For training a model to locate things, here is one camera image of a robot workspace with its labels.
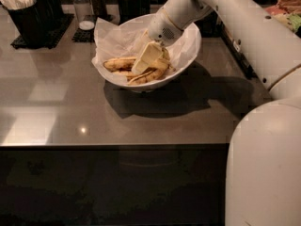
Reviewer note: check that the rear black cutlery cup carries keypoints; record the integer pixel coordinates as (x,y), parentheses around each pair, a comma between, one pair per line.
(48,13)

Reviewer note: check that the front black cutlery cup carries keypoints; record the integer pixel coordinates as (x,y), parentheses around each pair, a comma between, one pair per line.
(28,22)

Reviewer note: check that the dark pepper shaker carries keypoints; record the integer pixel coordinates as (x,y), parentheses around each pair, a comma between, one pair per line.
(99,8)

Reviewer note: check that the black grid mat left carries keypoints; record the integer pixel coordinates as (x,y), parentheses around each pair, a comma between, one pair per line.
(53,37)

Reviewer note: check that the clear salt shaker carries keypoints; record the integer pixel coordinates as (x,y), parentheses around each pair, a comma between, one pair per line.
(83,14)

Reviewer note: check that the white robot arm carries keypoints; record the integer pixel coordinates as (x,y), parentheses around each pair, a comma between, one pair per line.
(263,172)

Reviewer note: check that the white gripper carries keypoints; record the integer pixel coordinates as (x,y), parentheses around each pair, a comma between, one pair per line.
(162,29)

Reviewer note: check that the white bowl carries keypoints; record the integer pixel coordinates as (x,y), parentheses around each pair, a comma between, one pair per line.
(188,47)

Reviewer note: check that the white paper liner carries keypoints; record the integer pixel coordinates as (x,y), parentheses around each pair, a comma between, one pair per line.
(119,38)

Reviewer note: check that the small black grid mat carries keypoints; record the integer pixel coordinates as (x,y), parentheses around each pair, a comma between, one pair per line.
(88,36)

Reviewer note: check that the black wire condiment rack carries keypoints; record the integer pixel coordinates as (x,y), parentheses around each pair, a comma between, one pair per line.
(241,57)

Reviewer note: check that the middle yellow banana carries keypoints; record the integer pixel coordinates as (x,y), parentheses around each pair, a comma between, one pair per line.
(128,74)

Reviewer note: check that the black cutlery cup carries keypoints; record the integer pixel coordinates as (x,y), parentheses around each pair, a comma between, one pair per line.
(48,13)
(28,22)

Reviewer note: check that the black cup with stirrers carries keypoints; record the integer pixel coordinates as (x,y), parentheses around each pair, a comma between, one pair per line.
(130,9)

